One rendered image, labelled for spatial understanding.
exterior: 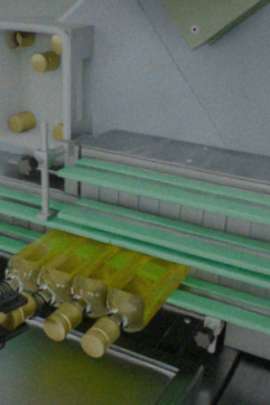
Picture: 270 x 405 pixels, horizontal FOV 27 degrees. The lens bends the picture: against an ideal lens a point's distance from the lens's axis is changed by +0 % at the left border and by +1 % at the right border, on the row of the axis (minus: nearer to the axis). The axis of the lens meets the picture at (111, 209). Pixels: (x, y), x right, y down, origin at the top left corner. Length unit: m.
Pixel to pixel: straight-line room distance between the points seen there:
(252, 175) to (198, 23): 0.24
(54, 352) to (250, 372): 0.32
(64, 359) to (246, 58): 0.56
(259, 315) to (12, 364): 0.38
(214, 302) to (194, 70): 0.39
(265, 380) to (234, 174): 0.34
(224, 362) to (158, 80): 0.49
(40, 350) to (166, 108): 0.47
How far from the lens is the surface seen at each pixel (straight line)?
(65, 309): 0.76
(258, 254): 0.84
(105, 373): 0.88
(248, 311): 0.88
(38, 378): 0.87
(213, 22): 0.87
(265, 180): 0.85
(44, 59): 1.05
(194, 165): 0.88
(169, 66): 1.00
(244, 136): 0.97
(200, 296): 0.90
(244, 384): 0.95
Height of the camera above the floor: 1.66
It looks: 54 degrees down
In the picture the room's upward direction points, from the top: 126 degrees counter-clockwise
